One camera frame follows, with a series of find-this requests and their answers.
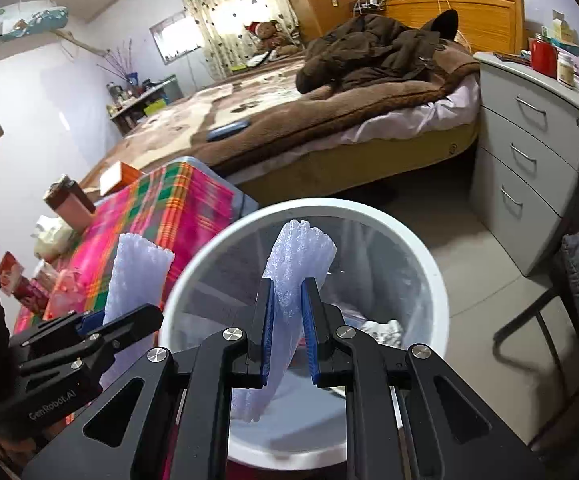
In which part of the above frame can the grey drawer nightstand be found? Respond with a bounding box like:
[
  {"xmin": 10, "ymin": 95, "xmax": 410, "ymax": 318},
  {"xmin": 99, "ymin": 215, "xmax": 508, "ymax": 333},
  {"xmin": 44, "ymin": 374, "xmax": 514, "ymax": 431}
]
[{"xmin": 469, "ymin": 52, "xmax": 579, "ymax": 275}]

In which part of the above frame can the clear trash bin liner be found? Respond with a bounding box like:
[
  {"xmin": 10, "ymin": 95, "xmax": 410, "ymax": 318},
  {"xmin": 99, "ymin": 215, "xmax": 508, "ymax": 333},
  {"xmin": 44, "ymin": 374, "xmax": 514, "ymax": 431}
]
[{"xmin": 179, "ymin": 216, "xmax": 434, "ymax": 361}]

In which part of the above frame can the green patterned tissue pack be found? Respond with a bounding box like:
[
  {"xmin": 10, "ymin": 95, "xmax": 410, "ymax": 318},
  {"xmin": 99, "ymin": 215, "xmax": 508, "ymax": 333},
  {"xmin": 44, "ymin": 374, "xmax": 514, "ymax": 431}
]
[{"xmin": 32, "ymin": 214, "xmax": 77, "ymax": 262}]

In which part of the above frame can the plaid pink green tablecloth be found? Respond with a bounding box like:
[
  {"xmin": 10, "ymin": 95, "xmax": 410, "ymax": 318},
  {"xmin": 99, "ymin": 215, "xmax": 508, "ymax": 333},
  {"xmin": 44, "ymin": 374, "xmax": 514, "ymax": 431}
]
[{"xmin": 15, "ymin": 162, "xmax": 244, "ymax": 333}]

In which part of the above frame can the small white labelled bottle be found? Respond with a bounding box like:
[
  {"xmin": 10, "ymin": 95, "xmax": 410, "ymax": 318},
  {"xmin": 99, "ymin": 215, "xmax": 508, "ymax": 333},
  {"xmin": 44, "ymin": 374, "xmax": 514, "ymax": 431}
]
[{"xmin": 32, "ymin": 259, "xmax": 60, "ymax": 294}]

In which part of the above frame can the crumpled paper trash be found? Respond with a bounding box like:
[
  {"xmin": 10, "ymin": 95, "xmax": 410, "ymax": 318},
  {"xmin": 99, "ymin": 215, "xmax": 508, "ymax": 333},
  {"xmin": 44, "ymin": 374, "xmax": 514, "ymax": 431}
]
[{"xmin": 343, "ymin": 314, "xmax": 404, "ymax": 349}]

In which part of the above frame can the brown patterned bed blanket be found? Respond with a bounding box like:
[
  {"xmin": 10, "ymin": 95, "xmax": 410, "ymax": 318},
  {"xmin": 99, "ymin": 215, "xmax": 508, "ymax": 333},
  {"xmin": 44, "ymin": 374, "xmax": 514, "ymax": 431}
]
[{"xmin": 81, "ymin": 42, "xmax": 479, "ymax": 188}]

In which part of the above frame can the brown teddy bear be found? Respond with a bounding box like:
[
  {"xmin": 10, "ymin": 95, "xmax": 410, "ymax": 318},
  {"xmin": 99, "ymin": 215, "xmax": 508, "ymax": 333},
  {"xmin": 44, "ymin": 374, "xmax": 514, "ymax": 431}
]
[{"xmin": 245, "ymin": 20, "xmax": 301, "ymax": 56}]

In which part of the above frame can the wall air conditioner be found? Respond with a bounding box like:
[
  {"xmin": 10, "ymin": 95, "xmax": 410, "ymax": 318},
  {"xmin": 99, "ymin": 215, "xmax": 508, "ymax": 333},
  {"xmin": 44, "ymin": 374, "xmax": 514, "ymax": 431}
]
[{"xmin": 0, "ymin": 0, "xmax": 69, "ymax": 42}]

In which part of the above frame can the dark brown padded jacket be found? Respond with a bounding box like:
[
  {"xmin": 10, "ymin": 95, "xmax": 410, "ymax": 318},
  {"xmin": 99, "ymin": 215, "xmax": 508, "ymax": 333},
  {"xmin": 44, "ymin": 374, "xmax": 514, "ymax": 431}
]
[{"xmin": 296, "ymin": 9, "xmax": 459, "ymax": 94}]

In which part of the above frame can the orange white cardboard box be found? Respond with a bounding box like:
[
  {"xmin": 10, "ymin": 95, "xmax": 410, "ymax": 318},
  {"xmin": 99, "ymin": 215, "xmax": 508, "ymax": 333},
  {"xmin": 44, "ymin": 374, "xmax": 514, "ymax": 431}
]
[{"xmin": 99, "ymin": 162, "xmax": 144, "ymax": 196}]

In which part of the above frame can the white foam net sleeve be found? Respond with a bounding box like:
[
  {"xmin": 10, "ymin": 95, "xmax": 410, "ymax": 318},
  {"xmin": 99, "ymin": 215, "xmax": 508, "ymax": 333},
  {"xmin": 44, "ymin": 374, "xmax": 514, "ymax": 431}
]
[{"xmin": 231, "ymin": 220, "xmax": 337, "ymax": 422}]

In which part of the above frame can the orange wooden headboard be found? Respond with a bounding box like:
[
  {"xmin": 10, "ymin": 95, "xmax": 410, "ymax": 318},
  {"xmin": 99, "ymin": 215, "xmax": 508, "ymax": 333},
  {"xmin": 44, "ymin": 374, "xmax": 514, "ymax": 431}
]
[{"xmin": 383, "ymin": 0, "xmax": 527, "ymax": 54}]

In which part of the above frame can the dark blue phone case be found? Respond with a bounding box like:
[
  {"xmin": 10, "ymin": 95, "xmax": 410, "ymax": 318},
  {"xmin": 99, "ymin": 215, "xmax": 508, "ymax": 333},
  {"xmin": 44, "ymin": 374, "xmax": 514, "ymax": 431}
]
[{"xmin": 206, "ymin": 119, "xmax": 250, "ymax": 142}]

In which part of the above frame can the red white milk carton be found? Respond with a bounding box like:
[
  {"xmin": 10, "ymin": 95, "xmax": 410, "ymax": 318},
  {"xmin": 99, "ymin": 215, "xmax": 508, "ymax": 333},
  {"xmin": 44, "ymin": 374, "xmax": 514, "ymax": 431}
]
[{"xmin": 0, "ymin": 252, "xmax": 24, "ymax": 296}]

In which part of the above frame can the vase with dry branches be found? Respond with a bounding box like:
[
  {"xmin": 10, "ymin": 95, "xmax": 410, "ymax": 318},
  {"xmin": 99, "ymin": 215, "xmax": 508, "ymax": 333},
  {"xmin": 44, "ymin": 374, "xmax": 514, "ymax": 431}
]
[{"xmin": 99, "ymin": 38, "xmax": 140, "ymax": 96}]

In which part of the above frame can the clear plastic jelly cup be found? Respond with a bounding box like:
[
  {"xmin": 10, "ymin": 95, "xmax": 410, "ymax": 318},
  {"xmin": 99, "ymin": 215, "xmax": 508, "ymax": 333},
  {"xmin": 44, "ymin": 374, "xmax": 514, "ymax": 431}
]
[{"xmin": 48, "ymin": 269, "xmax": 86, "ymax": 316}]

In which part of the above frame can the cluttered side desk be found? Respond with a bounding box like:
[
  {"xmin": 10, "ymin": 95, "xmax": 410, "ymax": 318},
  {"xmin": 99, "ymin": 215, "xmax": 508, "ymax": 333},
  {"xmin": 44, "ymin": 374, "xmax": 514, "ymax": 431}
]
[{"xmin": 110, "ymin": 75, "xmax": 183, "ymax": 136}]

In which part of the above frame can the pink brown lidded mug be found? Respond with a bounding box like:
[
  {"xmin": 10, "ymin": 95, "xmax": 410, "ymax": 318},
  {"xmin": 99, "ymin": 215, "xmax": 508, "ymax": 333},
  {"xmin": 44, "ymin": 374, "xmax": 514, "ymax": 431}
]
[{"xmin": 43, "ymin": 174, "xmax": 96, "ymax": 233}]

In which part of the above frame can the red jar on nightstand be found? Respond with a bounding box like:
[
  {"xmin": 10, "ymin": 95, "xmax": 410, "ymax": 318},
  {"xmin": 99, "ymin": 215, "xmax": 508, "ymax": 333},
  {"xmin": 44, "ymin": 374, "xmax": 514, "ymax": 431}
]
[{"xmin": 529, "ymin": 35, "xmax": 557, "ymax": 79}]

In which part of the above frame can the white pill bottle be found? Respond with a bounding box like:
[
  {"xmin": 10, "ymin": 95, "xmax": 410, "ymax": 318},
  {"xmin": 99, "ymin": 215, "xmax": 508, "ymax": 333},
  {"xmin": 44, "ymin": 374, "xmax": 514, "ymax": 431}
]
[{"xmin": 557, "ymin": 51, "xmax": 576, "ymax": 88}]

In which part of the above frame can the heart patterned curtain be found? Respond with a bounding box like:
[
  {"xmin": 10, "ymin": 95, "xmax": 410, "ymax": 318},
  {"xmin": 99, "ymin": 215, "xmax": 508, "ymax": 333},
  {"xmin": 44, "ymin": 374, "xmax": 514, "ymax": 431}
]
[{"xmin": 182, "ymin": 0, "xmax": 299, "ymax": 80}]

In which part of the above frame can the yellow bed base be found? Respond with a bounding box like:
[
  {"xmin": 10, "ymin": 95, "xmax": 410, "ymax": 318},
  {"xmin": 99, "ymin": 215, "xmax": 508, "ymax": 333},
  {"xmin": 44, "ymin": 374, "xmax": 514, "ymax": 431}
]
[{"xmin": 223, "ymin": 74, "xmax": 481, "ymax": 208}]

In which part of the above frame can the small wall window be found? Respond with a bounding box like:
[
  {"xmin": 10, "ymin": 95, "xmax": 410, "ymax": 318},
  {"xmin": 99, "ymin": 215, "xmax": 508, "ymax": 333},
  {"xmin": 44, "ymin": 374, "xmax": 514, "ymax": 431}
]
[{"xmin": 150, "ymin": 11, "xmax": 204, "ymax": 65}]

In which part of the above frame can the red drink can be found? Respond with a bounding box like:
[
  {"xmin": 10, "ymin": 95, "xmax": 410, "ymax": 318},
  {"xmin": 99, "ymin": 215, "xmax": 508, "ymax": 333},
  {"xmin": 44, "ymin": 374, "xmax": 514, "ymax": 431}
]
[{"xmin": 13, "ymin": 276, "xmax": 49, "ymax": 316}]

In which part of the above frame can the white round trash bin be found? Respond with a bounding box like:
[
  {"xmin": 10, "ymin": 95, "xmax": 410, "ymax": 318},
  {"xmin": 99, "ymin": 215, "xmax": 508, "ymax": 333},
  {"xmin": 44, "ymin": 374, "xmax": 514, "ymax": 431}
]
[{"xmin": 158, "ymin": 197, "xmax": 452, "ymax": 472}]

